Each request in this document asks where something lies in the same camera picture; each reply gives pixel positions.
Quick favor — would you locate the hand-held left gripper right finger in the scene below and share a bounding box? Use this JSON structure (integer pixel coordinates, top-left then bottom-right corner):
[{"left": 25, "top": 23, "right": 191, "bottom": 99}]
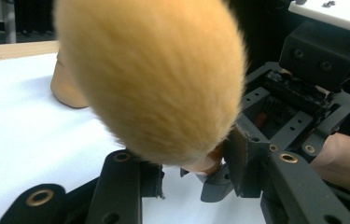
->
[{"left": 224, "top": 126, "right": 350, "bottom": 224}]

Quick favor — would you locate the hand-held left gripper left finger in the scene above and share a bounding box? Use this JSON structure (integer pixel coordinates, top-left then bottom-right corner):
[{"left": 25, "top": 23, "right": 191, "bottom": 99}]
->
[{"left": 85, "top": 148, "right": 165, "bottom": 224}]

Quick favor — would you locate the fluffy orange plush toy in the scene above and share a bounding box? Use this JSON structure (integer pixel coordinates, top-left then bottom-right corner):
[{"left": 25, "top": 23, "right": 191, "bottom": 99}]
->
[{"left": 52, "top": 0, "right": 248, "bottom": 176}]

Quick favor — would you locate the tan bear brush holder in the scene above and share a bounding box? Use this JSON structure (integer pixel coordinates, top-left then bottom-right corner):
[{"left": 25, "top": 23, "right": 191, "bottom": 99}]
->
[{"left": 49, "top": 50, "right": 91, "bottom": 109}]

